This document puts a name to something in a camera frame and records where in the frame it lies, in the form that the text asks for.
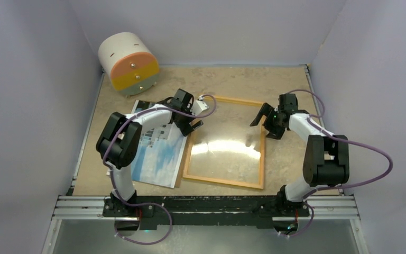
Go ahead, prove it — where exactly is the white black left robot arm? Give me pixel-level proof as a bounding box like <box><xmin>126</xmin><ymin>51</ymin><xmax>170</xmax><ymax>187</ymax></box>
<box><xmin>96</xmin><ymin>89</ymin><xmax>213</xmax><ymax>216</ymax></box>

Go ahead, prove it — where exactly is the white orange yellow drawer cabinet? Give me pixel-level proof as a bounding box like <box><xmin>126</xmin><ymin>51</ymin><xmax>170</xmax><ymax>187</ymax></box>
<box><xmin>98</xmin><ymin>32</ymin><xmax>160</xmax><ymax>96</ymax></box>

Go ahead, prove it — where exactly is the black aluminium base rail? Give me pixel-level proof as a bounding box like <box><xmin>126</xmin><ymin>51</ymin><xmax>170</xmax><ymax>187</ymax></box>
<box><xmin>53</xmin><ymin>195</ymin><xmax>359</xmax><ymax>232</ymax></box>

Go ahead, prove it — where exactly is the building and sky photo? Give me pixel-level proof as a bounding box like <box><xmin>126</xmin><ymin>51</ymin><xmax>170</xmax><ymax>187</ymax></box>
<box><xmin>129</xmin><ymin>99</ymin><xmax>189</xmax><ymax>189</ymax></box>

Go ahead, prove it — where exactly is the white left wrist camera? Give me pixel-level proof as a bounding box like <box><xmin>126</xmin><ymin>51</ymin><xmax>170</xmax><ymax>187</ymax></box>
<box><xmin>190</xmin><ymin>100</ymin><xmax>209</xmax><ymax>116</ymax></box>

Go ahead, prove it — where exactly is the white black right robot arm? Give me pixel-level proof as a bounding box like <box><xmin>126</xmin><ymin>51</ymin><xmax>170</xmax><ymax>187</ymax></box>
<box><xmin>250</xmin><ymin>93</ymin><xmax>349</xmax><ymax>215</ymax></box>

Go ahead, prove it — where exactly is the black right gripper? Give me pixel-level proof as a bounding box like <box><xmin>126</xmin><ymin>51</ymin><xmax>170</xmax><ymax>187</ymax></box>
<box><xmin>251</xmin><ymin>103</ymin><xmax>286</xmax><ymax>140</ymax></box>

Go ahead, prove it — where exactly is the brown frame backing board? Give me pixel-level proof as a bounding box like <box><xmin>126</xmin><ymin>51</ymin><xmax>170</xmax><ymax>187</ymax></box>
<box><xmin>174</xmin><ymin>154</ymin><xmax>186</xmax><ymax>188</ymax></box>

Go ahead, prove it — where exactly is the yellow wooden picture frame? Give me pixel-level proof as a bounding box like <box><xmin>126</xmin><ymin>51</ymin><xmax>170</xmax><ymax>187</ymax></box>
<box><xmin>182</xmin><ymin>96</ymin><xmax>266</xmax><ymax>189</ymax></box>

